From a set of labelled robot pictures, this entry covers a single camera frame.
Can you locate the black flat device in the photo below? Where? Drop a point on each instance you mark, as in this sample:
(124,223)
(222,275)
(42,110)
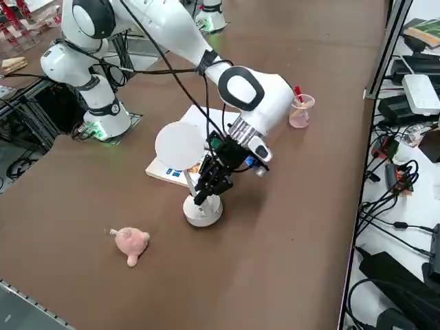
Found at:
(423,63)

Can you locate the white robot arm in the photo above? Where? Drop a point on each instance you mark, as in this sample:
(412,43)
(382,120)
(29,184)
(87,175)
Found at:
(216,17)
(172,31)

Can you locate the white router box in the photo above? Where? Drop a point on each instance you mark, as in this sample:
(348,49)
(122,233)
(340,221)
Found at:
(421,94)

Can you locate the black and red plug bundle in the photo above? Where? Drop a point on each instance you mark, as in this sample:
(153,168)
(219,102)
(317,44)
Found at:
(402,178)

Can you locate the black flat box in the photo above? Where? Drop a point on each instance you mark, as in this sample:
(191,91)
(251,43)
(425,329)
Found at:
(395,110)

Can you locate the white and blue book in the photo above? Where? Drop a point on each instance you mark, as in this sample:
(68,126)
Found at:
(172,173)

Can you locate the white clipboard with paper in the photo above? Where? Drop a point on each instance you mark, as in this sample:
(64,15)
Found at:
(194,115)

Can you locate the red capped marker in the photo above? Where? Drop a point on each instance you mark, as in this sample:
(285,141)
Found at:
(298,90)

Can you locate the large black power adapter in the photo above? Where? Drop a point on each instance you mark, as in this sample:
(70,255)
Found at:
(388,271)

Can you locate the green and yellow book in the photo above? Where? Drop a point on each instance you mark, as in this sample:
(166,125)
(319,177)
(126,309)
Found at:
(426,32)

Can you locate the brown cardboard box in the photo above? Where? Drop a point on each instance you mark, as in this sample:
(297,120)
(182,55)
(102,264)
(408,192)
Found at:
(431,144)

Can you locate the clear pink pen cup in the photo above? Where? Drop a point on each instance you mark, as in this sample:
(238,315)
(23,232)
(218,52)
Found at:
(304,118)

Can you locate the black metal frame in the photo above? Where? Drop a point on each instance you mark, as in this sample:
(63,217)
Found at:
(31,93)

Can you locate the aluminium frame post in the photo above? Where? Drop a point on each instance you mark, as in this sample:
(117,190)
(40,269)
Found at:
(388,51)

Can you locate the grey metal table rail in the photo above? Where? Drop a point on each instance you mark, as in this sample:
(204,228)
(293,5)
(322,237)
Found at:
(20,302)

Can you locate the stacked wooden blocks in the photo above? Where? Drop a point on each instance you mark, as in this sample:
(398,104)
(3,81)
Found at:
(15,64)

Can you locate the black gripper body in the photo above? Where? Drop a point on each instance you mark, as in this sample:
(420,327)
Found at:
(232,156)

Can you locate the pink plush toy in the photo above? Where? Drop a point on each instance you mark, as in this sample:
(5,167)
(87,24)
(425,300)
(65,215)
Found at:
(130,242)

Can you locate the white foldable desk lamp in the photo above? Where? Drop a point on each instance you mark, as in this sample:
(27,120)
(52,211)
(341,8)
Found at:
(178,144)

